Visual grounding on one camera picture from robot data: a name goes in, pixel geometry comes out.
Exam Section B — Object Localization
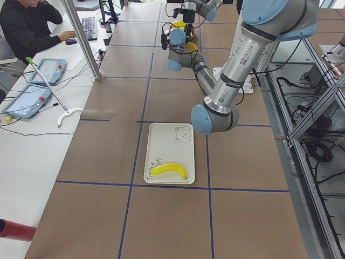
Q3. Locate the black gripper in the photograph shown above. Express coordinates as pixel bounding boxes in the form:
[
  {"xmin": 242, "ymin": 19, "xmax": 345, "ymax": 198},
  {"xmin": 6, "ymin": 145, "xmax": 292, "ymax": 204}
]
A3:
[{"xmin": 183, "ymin": 10, "xmax": 195, "ymax": 38}]

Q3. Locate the yellow banana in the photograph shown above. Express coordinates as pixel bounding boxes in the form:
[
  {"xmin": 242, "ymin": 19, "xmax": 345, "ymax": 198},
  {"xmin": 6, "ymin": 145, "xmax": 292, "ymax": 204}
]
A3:
[
  {"xmin": 150, "ymin": 162, "xmax": 187, "ymax": 180},
  {"xmin": 172, "ymin": 21, "xmax": 185, "ymax": 30},
  {"xmin": 184, "ymin": 42, "xmax": 198, "ymax": 54}
]

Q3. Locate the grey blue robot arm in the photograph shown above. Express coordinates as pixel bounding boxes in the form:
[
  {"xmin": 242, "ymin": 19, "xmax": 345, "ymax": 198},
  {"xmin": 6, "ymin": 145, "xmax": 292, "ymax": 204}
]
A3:
[
  {"xmin": 161, "ymin": 1, "xmax": 319, "ymax": 134},
  {"xmin": 182, "ymin": 0, "xmax": 223, "ymax": 38}
]

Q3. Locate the brown wicker basket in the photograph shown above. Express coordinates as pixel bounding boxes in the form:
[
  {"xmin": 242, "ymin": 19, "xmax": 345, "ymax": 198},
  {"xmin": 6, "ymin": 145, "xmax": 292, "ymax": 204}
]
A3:
[{"xmin": 169, "ymin": 23, "xmax": 195, "ymax": 45}]

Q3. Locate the black keyboard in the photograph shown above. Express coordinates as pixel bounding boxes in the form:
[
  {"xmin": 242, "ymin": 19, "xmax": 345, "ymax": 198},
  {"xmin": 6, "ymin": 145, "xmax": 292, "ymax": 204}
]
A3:
[{"xmin": 81, "ymin": 17, "xmax": 98, "ymax": 41}]

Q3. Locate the white bear tray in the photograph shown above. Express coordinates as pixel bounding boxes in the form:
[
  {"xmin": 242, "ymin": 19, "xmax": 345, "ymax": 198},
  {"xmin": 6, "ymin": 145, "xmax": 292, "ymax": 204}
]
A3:
[{"xmin": 143, "ymin": 122, "xmax": 195, "ymax": 185}]

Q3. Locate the black computer mouse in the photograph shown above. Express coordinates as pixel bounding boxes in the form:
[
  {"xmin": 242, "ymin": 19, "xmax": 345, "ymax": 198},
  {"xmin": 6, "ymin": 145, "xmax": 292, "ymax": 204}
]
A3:
[{"xmin": 65, "ymin": 38, "xmax": 78, "ymax": 45}]

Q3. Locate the upper teach pendant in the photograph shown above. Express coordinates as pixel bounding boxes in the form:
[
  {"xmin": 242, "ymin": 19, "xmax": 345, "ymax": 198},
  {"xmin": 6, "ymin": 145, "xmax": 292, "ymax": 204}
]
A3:
[{"xmin": 35, "ymin": 59, "xmax": 67, "ymax": 85}]

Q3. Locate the teach pendant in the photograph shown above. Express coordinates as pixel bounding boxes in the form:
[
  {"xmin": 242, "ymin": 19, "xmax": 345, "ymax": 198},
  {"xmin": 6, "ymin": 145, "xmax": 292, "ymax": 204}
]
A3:
[
  {"xmin": 2, "ymin": 84, "xmax": 52, "ymax": 119},
  {"xmin": 35, "ymin": 59, "xmax": 67, "ymax": 85}
]

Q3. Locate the seated person in black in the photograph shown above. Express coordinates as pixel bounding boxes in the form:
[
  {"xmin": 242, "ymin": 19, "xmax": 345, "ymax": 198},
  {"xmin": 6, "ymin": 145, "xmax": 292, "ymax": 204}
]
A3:
[{"xmin": 1, "ymin": 1, "xmax": 76, "ymax": 65}]

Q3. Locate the lower teach pendant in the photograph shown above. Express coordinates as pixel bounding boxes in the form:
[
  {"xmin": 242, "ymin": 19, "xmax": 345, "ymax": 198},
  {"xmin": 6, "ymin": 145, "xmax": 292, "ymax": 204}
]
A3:
[{"xmin": 2, "ymin": 84, "xmax": 52, "ymax": 119}]

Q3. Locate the small yellow object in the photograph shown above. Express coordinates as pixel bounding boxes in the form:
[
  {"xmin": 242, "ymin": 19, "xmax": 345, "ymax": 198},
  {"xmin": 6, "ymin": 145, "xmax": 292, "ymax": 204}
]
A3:
[{"xmin": 5, "ymin": 116, "xmax": 13, "ymax": 124}]

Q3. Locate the red cylinder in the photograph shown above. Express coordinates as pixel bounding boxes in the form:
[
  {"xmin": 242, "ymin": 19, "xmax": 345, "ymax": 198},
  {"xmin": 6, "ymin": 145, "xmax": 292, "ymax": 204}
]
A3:
[{"xmin": 1, "ymin": 219, "xmax": 36, "ymax": 242}]

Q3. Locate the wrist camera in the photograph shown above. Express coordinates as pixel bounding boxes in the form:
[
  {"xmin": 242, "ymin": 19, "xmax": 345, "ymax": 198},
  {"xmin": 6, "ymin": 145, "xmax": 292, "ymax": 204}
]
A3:
[
  {"xmin": 172, "ymin": 8, "xmax": 184, "ymax": 18},
  {"xmin": 160, "ymin": 23, "xmax": 170, "ymax": 50}
]

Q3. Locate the white camera pole base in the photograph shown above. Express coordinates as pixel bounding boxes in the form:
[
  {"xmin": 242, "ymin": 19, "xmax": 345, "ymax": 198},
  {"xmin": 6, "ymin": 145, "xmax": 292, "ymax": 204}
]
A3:
[{"xmin": 212, "ymin": 66, "xmax": 254, "ymax": 94}]

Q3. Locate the aluminium frame post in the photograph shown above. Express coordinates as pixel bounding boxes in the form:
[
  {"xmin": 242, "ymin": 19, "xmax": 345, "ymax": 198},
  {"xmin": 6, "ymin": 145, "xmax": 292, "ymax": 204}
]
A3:
[{"xmin": 61, "ymin": 0, "xmax": 101, "ymax": 80}]

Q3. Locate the aluminium side frame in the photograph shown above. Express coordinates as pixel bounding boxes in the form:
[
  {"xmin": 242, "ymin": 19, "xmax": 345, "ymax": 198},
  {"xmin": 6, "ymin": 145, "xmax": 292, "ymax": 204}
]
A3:
[{"xmin": 256, "ymin": 29, "xmax": 344, "ymax": 258}]

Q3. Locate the grabber stick green handle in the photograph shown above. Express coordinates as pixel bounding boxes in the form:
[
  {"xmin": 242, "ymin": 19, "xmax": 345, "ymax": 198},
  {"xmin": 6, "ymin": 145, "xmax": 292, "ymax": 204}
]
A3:
[{"xmin": 25, "ymin": 57, "xmax": 84, "ymax": 128}]

